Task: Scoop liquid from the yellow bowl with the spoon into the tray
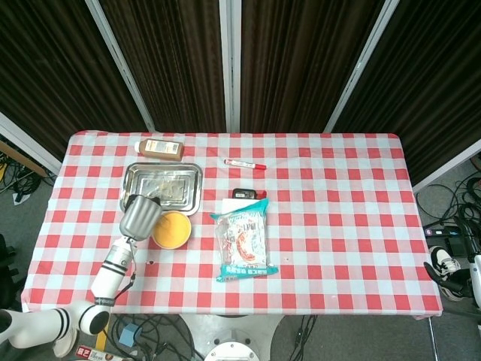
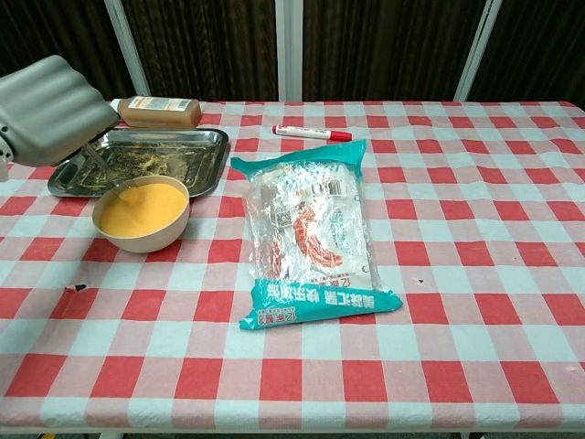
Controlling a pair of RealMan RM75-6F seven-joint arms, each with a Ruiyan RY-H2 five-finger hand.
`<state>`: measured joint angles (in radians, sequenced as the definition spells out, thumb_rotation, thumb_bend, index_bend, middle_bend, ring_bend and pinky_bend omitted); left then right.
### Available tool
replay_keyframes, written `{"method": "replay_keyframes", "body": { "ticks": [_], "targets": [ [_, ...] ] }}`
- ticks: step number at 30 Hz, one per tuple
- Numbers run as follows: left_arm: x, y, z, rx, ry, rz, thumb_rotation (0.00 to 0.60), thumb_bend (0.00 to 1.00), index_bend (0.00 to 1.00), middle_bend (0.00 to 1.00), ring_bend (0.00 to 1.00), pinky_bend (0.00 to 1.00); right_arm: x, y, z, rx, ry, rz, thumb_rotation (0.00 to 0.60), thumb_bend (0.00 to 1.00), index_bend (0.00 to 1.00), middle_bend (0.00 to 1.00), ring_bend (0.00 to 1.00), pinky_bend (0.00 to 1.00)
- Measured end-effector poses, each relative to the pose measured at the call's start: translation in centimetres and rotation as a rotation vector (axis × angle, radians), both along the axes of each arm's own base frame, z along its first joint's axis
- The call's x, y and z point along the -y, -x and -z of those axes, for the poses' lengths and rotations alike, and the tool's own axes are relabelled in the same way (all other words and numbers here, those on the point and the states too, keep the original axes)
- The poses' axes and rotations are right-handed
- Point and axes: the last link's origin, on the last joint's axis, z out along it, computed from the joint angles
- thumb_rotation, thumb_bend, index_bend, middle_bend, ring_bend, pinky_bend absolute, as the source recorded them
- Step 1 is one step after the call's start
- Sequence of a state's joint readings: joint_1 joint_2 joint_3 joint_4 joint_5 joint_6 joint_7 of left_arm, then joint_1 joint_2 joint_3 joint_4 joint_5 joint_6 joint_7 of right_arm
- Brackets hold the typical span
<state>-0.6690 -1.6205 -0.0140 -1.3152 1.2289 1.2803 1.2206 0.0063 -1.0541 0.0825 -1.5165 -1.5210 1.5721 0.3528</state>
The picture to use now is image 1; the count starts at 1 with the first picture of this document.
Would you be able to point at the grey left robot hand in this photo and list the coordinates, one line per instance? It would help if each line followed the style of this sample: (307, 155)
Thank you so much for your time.
(141, 218)

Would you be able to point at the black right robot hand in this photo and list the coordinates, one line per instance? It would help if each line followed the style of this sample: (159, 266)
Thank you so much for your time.
(456, 284)

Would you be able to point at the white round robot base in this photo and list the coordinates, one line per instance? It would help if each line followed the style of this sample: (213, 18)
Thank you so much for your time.
(233, 338)

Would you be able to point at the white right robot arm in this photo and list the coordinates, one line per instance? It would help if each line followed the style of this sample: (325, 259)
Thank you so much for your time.
(477, 269)

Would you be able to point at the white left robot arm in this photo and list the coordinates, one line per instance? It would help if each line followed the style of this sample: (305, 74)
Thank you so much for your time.
(112, 267)

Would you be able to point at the yellow-orange plastic bowl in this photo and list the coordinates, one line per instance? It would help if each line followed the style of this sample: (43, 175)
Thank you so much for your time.
(174, 246)

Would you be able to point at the black and white sneaker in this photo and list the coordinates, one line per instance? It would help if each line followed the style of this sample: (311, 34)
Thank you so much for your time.
(443, 259)

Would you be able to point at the black power strip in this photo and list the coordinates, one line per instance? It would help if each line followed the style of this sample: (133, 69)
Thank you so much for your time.
(436, 230)

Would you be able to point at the stainless steel tray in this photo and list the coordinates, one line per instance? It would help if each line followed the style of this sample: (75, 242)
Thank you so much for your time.
(188, 180)

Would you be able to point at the brown bottle with white cap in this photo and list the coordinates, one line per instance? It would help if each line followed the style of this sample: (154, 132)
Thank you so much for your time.
(161, 150)

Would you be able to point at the white flat card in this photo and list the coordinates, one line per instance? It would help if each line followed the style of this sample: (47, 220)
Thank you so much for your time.
(230, 205)

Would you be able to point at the teal and clear snack bag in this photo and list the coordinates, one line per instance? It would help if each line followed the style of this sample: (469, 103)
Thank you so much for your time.
(244, 240)

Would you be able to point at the black small device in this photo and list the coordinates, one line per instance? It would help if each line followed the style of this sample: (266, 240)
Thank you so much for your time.
(244, 194)

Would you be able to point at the red and white marker pen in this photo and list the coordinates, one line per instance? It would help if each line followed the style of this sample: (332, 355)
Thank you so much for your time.
(244, 164)

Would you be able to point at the small blue box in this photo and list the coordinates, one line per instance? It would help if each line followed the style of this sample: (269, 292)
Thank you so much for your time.
(129, 335)

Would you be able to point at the red white checkered tablecloth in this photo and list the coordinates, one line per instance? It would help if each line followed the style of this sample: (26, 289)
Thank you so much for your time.
(338, 225)

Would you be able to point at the brown wooden plank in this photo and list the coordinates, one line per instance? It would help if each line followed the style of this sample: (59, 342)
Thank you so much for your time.
(22, 159)

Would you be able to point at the red and white carton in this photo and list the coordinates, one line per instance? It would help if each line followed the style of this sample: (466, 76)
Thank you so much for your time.
(97, 354)

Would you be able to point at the black office chair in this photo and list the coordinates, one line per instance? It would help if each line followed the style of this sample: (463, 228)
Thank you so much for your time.
(6, 270)

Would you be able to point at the dark brown curtain panel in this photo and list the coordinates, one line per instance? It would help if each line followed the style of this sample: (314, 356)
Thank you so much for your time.
(56, 75)
(173, 67)
(432, 94)
(300, 67)

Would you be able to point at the white partition post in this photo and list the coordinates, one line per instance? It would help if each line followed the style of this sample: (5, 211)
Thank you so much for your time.
(26, 143)
(447, 165)
(360, 67)
(230, 67)
(120, 67)

